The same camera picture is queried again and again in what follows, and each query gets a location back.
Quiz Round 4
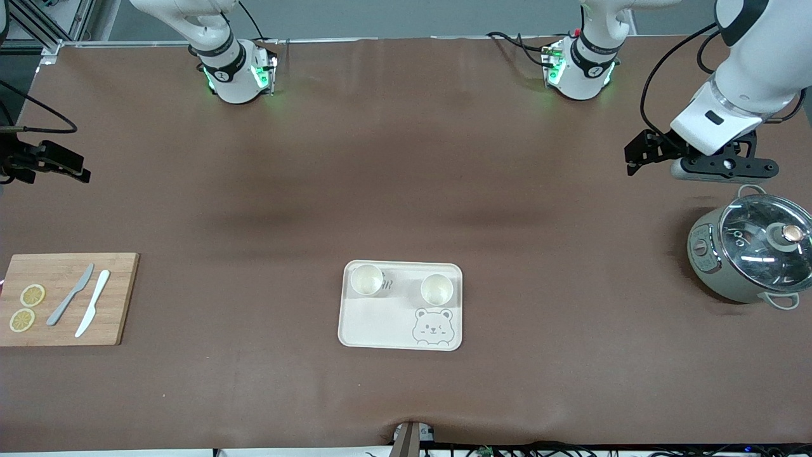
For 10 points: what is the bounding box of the grey-green electric pot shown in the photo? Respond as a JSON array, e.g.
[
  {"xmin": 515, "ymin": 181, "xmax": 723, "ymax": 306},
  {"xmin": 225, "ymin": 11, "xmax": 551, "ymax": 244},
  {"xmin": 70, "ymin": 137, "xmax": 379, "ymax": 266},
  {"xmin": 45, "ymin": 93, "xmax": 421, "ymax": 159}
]
[{"xmin": 687, "ymin": 184, "xmax": 802, "ymax": 312}]

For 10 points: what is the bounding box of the grey plastic knife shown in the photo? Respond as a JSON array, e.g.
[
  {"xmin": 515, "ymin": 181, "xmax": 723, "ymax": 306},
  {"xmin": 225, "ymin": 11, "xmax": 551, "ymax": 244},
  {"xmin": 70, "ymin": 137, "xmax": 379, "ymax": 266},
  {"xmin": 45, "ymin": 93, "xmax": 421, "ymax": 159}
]
[{"xmin": 46, "ymin": 263, "xmax": 95, "ymax": 327}]

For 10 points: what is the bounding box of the glass pot lid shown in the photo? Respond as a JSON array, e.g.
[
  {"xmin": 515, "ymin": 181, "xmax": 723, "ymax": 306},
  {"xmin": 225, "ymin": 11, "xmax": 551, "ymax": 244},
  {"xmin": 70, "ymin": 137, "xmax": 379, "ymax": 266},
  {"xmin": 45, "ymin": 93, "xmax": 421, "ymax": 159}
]
[{"xmin": 719, "ymin": 194, "xmax": 812, "ymax": 294}]

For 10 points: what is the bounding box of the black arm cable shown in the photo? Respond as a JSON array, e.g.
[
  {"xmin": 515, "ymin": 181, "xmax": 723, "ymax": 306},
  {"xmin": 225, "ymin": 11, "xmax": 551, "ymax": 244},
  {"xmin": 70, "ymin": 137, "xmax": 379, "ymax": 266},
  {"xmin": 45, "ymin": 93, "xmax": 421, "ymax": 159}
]
[
  {"xmin": 639, "ymin": 23, "xmax": 721, "ymax": 153},
  {"xmin": 0, "ymin": 80, "xmax": 79, "ymax": 135}
]

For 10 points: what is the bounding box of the white plastic knife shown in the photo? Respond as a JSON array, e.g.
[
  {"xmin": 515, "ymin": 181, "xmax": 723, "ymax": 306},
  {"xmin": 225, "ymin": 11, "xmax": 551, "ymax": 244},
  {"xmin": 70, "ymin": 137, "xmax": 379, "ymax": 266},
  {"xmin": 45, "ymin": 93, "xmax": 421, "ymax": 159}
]
[{"xmin": 74, "ymin": 269, "xmax": 111, "ymax": 338}]

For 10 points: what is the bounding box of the black left base cable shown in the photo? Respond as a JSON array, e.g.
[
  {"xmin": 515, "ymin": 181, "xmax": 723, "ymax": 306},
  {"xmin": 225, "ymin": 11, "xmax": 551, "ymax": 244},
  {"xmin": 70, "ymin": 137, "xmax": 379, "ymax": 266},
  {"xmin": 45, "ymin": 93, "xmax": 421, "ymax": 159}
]
[{"xmin": 487, "ymin": 30, "xmax": 559, "ymax": 69}]

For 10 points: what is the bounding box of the cream tray with bear print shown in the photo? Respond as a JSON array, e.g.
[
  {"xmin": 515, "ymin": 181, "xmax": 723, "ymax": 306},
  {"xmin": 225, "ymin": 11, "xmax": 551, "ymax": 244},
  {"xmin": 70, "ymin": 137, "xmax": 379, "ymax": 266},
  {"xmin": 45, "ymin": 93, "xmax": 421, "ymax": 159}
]
[{"xmin": 337, "ymin": 260, "xmax": 464, "ymax": 352}]

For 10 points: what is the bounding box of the black right base cable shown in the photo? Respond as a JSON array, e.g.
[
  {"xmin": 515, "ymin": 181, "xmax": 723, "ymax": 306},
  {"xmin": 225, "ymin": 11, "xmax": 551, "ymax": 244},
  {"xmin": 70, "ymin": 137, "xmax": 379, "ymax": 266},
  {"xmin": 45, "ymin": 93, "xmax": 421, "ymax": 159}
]
[{"xmin": 238, "ymin": 0, "xmax": 266, "ymax": 43}]

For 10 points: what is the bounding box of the wooden cutting board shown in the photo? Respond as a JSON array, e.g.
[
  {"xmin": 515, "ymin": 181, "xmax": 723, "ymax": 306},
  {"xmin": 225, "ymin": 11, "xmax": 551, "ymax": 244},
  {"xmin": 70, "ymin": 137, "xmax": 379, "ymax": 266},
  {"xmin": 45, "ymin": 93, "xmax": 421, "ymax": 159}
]
[{"xmin": 0, "ymin": 253, "xmax": 140, "ymax": 347}]

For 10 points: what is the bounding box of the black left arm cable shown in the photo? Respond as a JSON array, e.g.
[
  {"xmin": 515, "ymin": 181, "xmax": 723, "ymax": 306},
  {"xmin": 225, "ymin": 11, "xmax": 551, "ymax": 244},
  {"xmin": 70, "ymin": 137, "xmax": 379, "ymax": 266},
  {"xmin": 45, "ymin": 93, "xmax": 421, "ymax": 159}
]
[{"xmin": 639, "ymin": 23, "xmax": 721, "ymax": 153}]

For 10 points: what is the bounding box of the black base cable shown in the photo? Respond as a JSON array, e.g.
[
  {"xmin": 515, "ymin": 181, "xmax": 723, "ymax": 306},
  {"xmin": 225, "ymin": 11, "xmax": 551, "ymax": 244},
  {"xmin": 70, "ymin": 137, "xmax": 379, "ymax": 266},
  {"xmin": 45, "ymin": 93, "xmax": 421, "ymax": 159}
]
[
  {"xmin": 238, "ymin": 0, "xmax": 266, "ymax": 43},
  {"xmin": 487, "ymin": 30, "xmax": 559, "ymax": 69}
]

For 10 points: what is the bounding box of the white plastic cup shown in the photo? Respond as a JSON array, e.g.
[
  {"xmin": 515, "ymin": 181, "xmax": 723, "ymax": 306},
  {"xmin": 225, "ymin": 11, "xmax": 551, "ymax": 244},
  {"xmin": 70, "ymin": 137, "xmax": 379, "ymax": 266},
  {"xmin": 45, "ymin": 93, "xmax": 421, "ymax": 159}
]
[
  {"xmin": 351, "ymin": 263, "xmax": 385, "ymax": 297},
  {"xmin": 421, "ymin": 273, "xmax": 455, "ymax": 306}
]

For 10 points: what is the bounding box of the black left camera mount bar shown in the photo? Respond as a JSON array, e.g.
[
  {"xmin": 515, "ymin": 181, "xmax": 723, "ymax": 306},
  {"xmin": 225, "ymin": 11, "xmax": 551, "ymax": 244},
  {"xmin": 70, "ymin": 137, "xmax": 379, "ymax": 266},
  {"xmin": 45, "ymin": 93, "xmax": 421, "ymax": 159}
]
[{"xmin": 682, "ymin": 130, "xmax": 780, "ymax": 180}]

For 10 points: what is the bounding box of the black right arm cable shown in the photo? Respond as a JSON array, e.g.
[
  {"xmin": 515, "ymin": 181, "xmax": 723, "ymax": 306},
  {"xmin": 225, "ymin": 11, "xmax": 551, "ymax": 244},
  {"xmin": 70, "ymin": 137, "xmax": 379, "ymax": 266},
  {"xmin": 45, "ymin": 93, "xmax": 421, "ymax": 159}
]
[{"xmin": 0, "ymin": 80, "xmax": 79, "ymax": 135}]

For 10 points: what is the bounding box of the aluminium frame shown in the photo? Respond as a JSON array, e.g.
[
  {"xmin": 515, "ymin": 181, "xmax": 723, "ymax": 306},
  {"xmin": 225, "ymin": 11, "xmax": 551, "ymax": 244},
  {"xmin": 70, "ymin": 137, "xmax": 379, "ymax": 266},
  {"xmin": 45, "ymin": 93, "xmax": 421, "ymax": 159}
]
[{"xmin": 0, "ymin": 0, "xmax": 121, "ymax": 55}]

